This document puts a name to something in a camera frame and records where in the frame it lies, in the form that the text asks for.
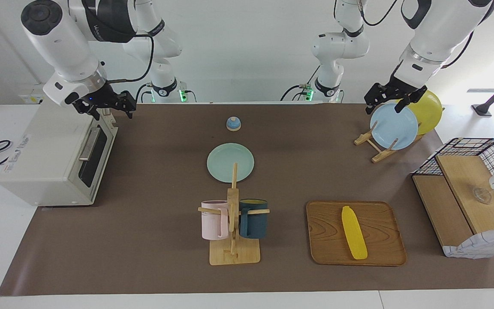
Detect white toaster oven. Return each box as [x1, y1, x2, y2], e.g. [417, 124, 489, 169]
[0, 95, 119, 207]

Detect mint green plate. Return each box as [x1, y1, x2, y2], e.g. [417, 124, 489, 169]
[207, 143, 255, 184]

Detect yellow corn cob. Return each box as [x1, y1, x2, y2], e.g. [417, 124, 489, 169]
[341, 206, 368, 260]

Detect light blue plate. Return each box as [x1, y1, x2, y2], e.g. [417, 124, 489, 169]
[370, 103, 419, 150]

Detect yellow plate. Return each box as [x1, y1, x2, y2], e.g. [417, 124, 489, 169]
[406, 90, 443, 136]

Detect wooden plate rack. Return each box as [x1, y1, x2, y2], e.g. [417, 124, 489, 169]
[354, 124, 423, 164]

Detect white socket box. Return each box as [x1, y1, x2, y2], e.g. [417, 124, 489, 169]
[18, 84, 59, 105]

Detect small clear glass dish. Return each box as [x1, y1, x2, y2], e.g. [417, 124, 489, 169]
[471, 188, 493, 204]

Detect brown table mat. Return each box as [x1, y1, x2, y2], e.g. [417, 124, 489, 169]
[0, 103, 494, 297]

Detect wooden serving tray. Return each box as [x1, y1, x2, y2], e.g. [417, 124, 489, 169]
[306, 200, 407, 267]

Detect pink mug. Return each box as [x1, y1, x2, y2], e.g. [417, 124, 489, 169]
[201, 200, 230, 240]

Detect white checked cloth liner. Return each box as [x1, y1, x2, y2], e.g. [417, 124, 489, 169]
[442, 225, 494, 259]

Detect dark blue mug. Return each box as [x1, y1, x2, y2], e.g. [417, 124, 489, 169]
[239, 199, 268, 239]

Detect wooden mug rack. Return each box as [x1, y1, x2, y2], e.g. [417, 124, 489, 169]
[198, 162, 270, 265]

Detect black base cable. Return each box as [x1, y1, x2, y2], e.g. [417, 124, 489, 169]
[135, 83, 153, 103]
[280, 84, 312, 102]

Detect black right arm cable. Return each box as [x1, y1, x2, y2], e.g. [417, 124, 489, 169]
[101, 32, 155, 83]

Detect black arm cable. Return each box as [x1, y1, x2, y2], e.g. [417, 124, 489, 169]
[440, 30, 476, 69]
[101, 32, 155, 83]

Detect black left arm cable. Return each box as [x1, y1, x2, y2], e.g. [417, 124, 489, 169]
[440, 30, 476, 69]

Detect wire basket with wooden shelves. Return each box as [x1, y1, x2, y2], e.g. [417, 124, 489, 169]
[412, 138, 494, 259]

